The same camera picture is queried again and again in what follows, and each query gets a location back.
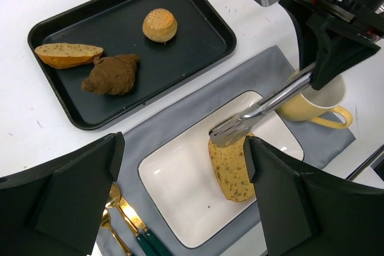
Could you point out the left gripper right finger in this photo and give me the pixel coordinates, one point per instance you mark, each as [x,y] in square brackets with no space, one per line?
[306,211]

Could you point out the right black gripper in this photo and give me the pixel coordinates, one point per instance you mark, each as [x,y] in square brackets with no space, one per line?
[339,39]

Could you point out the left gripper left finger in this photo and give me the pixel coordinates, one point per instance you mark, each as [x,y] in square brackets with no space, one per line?
[55,208]

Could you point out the bread slice with seeds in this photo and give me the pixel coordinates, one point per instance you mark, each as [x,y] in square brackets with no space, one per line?
[230,171]

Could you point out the metal food tongs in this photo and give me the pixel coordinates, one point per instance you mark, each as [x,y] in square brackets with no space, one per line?
[240,124]

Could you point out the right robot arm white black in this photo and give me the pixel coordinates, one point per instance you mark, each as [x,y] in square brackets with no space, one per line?
[334,35]

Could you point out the dark brown bread loaf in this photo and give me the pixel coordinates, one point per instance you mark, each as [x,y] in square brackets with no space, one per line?
[112,75]

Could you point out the half baguette bread piece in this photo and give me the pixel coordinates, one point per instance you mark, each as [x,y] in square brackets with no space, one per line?
[66,55]

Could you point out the round yellow bread bun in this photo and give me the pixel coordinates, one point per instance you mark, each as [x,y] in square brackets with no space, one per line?
[160,25]

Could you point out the yellow ceramic mug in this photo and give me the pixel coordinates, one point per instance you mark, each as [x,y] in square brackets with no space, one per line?
[310,105]

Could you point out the grey cloth placemat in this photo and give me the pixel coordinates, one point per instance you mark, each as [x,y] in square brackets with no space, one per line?
[262,74]

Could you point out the white rectangular plate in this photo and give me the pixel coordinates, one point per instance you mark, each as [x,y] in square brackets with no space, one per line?
[180,180]

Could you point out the black baking tray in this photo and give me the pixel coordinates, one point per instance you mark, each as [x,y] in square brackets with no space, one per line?
[203,39]

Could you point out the gold fork green handle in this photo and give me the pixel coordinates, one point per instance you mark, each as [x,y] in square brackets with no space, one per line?
[105,223]

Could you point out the gold spoon green handle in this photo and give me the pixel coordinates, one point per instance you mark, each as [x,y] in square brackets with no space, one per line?
[147,240]

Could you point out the aluminium rail frame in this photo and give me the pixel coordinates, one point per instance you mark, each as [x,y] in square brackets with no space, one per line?
[372,158]

